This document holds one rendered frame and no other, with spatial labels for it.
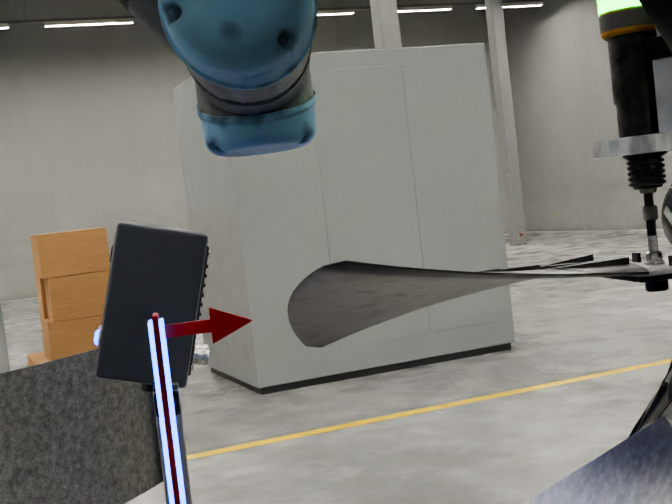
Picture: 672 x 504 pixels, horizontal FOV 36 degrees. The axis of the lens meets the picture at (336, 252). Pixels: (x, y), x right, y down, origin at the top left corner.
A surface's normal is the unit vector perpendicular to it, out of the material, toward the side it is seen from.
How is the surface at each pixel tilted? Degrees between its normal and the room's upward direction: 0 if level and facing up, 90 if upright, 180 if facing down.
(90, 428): 90
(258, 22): 87
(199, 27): 87
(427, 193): 90
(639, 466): 56
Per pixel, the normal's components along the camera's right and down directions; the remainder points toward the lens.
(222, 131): -0.56, 0.12
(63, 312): 0.36, 0.01
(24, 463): 0.81, -0.06
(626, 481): -0.65, -0.47
